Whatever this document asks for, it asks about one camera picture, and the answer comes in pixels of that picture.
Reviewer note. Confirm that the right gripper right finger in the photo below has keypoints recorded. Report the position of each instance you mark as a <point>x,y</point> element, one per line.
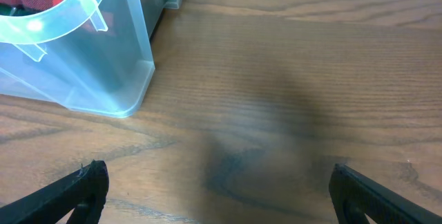
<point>358,199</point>

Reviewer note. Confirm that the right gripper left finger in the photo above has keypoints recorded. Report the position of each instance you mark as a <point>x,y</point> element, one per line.
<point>82,194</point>

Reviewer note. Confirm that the clear plastic storage bin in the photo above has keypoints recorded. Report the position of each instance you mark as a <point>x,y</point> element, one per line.
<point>91,56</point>

